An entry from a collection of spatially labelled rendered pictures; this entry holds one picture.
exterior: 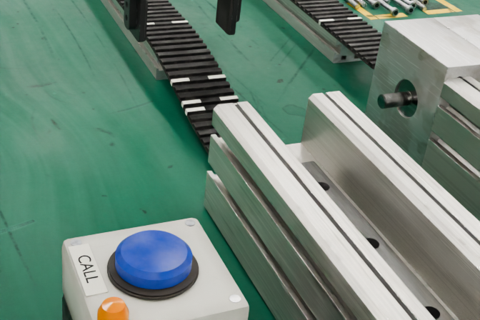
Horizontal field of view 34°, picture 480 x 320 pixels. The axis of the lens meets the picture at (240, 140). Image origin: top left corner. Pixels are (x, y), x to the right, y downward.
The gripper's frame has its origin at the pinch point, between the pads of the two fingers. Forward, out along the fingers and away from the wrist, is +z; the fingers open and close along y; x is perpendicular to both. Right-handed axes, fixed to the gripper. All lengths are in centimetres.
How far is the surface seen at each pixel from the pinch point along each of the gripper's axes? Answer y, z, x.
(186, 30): -1.8, 2.6, -3.4
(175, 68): 1.5, 3.3, 2.8
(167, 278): 13.0, -0.9, 33.2
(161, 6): -1.6, 2.8, -10.1
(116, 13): 1.9, 5.1, -14.3
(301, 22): -17.2, 5.0, -8.5
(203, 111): 1.0, 4.4, 8.7
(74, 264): 16.8, 0.1, 29.8
